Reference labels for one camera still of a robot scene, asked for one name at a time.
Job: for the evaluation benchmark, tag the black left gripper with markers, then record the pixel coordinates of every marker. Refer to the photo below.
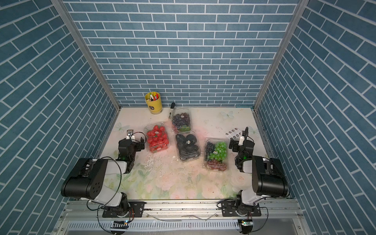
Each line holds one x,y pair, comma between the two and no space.
138,146

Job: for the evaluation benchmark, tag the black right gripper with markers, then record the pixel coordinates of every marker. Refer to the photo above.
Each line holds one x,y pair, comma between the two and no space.
235,149

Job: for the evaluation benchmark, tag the white fruit sticker sheet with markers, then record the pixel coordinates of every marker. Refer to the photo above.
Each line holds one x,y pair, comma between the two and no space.
234,134

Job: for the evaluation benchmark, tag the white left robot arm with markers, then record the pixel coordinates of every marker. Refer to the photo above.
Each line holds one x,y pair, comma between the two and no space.
86,179

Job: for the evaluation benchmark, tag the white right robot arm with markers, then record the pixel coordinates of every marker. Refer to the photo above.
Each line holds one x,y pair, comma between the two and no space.
268,180

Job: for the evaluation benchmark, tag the clear box of mixed grapes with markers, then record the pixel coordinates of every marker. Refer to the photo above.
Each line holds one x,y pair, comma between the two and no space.
216,155

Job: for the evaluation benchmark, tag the clear box of strawberries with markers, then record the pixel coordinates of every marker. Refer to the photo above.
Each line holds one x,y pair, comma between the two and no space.
157,137

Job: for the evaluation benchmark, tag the clear box of avocados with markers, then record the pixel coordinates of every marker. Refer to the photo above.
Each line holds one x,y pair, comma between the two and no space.
187,146

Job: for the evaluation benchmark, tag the yellow pen cup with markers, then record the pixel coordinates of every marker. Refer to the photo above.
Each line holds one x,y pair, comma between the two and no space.
154,102

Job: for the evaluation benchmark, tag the clear box of dark grapes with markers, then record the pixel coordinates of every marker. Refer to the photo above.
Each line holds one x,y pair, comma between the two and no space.
181,120

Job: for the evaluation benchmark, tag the black capped marker pen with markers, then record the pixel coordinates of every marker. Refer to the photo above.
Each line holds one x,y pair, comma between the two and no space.
172,107

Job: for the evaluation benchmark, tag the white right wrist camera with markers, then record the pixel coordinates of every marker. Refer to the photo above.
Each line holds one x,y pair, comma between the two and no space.
241,140

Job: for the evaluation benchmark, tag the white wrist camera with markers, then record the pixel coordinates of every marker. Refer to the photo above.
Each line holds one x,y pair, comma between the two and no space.
130,134
241,140

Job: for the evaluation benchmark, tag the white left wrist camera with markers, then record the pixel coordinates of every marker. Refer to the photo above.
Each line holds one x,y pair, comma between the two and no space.
130,134

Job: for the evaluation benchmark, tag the metal base rail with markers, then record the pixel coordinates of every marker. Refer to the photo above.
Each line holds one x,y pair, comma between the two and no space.
179,209

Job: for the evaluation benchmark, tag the white perforated cable tray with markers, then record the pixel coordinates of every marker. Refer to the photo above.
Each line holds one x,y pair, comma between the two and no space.
155,225

